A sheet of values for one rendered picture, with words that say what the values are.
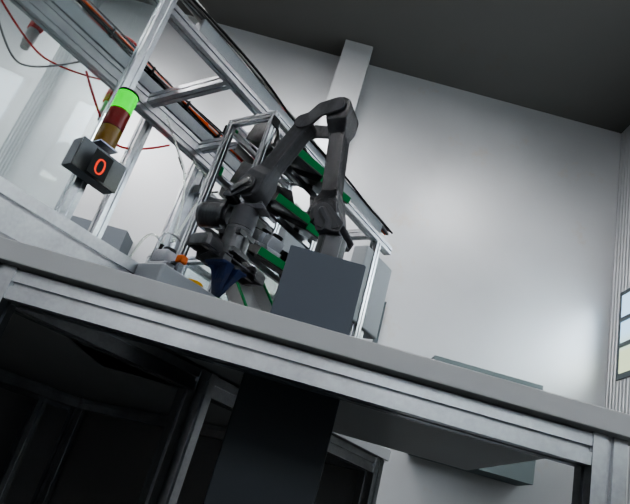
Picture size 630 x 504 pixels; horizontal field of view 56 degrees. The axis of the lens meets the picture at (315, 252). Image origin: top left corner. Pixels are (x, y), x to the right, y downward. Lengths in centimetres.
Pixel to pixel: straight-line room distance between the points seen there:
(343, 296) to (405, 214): 485
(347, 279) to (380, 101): 554
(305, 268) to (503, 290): 487
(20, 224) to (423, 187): 530
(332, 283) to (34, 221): 49
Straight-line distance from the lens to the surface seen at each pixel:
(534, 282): 600
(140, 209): 580
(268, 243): 152
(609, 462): 88
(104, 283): 80
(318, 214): 113
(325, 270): 104
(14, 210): 98
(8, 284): 86
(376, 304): 320
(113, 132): 143
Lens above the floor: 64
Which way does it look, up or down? 23 degrees up
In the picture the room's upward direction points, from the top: 16 degrees clockwise
